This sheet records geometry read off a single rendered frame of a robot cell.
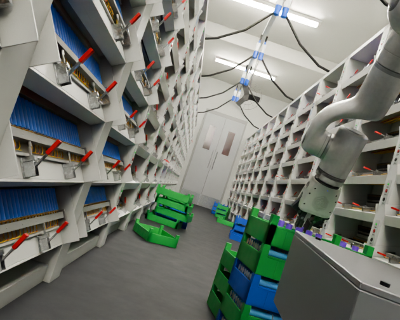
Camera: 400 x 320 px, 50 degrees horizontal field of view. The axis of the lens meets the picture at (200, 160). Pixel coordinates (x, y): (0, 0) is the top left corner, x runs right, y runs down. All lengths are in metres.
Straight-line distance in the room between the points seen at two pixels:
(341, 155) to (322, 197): 0.14
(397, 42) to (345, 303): 0.82
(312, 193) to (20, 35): 0.88
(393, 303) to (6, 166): 0.57
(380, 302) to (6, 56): 0.55
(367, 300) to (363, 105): 0.83
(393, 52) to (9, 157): 0.85
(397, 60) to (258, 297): 0.67
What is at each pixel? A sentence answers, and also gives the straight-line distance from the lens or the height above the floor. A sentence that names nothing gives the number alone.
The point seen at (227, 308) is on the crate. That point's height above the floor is 0.11.
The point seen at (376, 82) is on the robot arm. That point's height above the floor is 0.78.
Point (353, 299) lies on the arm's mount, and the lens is 0.36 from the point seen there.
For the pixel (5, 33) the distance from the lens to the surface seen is 0.66.
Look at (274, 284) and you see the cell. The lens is 1.17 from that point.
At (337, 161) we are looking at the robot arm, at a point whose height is 0.59.
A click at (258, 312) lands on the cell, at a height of 0.15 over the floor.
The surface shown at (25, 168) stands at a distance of 0.88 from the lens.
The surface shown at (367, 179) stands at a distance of 2.50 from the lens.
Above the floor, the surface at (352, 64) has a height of 1.74.
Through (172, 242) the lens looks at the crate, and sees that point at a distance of 2.67.
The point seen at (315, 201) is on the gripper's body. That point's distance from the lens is 1.26.
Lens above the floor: 0.41
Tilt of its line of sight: 3 degrees up
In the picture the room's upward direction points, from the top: 18 degrees clockwise
